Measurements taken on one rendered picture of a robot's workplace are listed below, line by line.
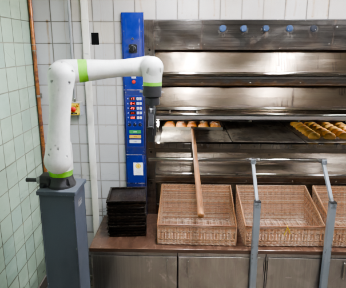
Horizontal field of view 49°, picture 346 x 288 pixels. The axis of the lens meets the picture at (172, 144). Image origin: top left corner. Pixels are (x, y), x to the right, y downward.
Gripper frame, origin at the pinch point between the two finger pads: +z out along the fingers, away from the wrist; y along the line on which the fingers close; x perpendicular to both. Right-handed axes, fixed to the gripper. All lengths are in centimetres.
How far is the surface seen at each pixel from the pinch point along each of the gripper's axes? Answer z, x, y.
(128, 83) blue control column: -17, -25, -94
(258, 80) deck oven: -21, 71, -98
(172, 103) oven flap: -2, 7, -96
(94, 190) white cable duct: 69, -55, -95
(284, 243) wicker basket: 85, 87, -48
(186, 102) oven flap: -4, 18, -96
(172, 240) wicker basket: 86, 10, -48
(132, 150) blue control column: 34, -23, -94
